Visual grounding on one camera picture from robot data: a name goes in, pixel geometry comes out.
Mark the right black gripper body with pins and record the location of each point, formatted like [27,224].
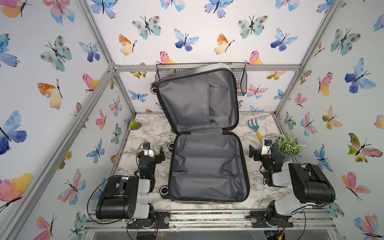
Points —
[263,156]

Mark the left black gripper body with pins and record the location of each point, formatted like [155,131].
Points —
[150,159]

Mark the black white space suitcase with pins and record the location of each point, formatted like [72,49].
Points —
[208,164]

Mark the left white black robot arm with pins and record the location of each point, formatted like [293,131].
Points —
[119,199]

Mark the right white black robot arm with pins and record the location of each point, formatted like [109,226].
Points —
[310,186]

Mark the white flower plant grey pot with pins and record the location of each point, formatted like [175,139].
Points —
[288,147]

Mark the teal yellow garden fork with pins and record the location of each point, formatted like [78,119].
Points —
[253,124]

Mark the small green plant white pot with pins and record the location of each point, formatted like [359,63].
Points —
[135,125]

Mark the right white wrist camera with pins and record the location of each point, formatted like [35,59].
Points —
[266,148]

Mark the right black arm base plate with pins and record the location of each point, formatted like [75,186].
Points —
[265,219]

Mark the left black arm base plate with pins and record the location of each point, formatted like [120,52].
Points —
[156,220]

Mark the aluminium front rail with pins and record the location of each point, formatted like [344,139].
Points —
[188,220]

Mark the black wire wall basket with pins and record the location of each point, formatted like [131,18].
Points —
[237,68]

